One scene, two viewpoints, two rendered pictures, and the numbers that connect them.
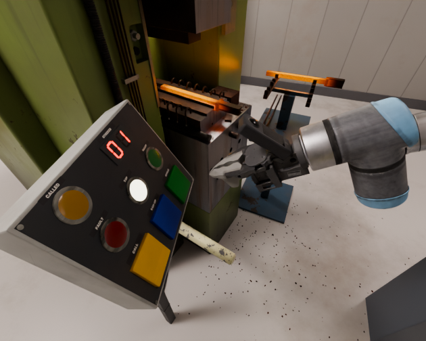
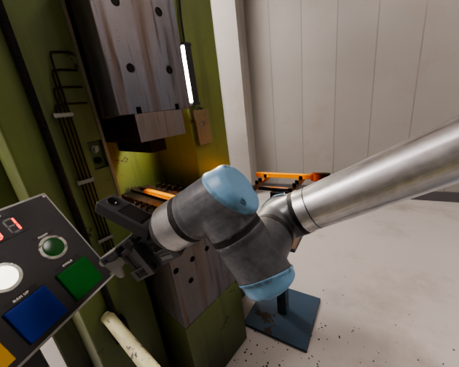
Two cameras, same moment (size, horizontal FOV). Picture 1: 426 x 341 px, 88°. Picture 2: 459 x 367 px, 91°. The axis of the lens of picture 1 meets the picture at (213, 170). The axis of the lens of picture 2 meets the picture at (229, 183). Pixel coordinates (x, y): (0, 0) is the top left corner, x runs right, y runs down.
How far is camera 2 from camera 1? 37 cm
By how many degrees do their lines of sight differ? 26
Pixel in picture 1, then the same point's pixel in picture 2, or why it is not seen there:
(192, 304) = not seen: outside the picture
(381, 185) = (235, 263)
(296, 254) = not seen: outside the picture
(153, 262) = not seen: outside the picture
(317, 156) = (159, 231)
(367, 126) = (191, 193)
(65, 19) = (20, 139)
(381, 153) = (213, 223)
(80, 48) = (33, 158)
